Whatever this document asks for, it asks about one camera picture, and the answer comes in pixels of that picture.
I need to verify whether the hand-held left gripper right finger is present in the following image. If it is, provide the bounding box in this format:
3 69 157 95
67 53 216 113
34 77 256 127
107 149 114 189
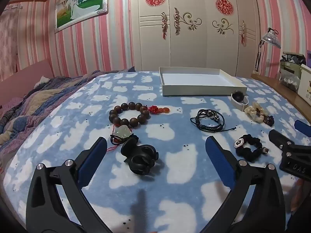
204 136 288 233

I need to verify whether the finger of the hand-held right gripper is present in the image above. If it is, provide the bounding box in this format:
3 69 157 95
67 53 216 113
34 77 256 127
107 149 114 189
294 120 311 139
268 129 295 156

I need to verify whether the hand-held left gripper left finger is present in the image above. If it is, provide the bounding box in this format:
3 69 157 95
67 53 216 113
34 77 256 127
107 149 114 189
25 136 112 233

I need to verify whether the pale jade pendant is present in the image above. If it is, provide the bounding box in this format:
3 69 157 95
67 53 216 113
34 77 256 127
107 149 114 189
110 124 134 152

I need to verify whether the black leather cord bracelet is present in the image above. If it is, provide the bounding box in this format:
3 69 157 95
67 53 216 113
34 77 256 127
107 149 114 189
190 109 237 133

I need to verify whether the wristwatch with white band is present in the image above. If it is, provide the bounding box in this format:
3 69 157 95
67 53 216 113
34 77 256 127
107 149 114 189
230 90 249 112

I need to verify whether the brown wooden bead bracelet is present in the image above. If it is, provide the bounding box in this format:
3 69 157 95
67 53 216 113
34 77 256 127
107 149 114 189
109 102 150 128

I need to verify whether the white shallow cardboard box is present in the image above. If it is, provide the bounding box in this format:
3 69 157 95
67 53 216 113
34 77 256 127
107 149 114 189
159 67 248 97

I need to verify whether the black scrunchie with round charm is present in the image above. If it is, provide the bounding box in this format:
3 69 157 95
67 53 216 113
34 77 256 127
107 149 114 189
234 134 269 163

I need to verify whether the white printed storage box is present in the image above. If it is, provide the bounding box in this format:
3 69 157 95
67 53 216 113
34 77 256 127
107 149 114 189
298 64 311 105

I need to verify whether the black hair claw clip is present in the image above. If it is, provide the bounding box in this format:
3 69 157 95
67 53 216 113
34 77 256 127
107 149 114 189
120 137 159 175

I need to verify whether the wooden side desk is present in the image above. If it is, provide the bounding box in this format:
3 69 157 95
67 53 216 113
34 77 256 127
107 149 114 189
251 73 311 124

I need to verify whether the blue blanket with white bears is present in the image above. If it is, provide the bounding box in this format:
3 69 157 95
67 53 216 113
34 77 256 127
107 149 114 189
3 71 303 233

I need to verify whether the green storage box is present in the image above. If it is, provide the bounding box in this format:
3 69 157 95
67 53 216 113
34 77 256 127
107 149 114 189
279 52 306 93

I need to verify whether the red knot orange pendant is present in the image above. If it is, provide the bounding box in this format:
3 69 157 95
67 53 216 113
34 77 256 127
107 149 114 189
146 105 170 114

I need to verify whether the striped purple blue quilt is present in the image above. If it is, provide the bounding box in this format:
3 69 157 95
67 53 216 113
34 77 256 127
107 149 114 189
0 66 135 175

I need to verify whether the white cloth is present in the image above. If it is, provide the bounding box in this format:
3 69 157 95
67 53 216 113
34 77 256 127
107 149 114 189
34 76 50 89

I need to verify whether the desk lamp with round head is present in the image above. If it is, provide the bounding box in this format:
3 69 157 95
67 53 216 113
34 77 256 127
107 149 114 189
254 28 282 74

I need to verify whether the pink headboard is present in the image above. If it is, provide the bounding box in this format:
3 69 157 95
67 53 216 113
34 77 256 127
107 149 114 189
0 59 55 83

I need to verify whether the cream wardrobe with scroll ornaments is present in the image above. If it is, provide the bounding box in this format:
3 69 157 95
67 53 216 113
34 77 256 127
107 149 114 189
107 0 261 78

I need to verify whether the pink curtain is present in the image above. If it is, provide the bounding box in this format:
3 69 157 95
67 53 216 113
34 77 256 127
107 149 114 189
0 2 22 82

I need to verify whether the framed wedding photo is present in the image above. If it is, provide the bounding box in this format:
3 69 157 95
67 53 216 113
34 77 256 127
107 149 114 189
54 0 109 34

